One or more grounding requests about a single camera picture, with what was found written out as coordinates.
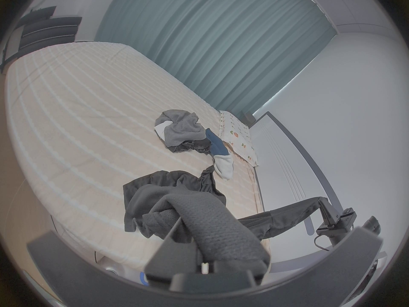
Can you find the bed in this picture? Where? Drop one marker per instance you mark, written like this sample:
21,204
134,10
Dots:
80,113

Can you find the pile of clothes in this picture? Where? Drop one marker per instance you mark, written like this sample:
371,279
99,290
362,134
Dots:
183,129

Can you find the black T-shirt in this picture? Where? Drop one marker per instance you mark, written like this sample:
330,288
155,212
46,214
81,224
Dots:
211,216

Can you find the blue and white garment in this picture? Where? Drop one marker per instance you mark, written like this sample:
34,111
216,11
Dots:
217,145

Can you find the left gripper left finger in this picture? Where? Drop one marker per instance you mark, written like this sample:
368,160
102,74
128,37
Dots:
174,257

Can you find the blue-green curtain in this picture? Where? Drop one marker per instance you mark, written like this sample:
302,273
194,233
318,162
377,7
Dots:
217,34

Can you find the grey bedside table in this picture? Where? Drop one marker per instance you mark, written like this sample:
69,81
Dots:
247,117

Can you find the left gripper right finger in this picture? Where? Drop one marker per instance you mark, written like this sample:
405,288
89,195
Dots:
236,267

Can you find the white printed pillow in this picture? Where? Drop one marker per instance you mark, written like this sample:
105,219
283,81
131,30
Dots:
238,136

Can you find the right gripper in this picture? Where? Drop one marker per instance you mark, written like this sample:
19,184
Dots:
346,217

